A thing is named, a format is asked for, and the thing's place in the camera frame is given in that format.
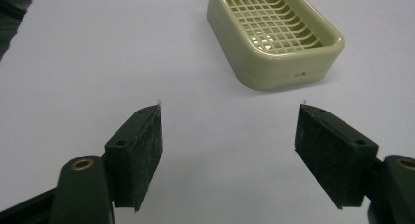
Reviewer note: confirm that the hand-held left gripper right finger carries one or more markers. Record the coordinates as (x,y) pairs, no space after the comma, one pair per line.
(332,155)

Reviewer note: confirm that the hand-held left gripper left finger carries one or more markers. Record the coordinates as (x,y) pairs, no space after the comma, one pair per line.
(137,158)

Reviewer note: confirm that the pale green soap dish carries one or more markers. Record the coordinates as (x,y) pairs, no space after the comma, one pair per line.
(277,51)

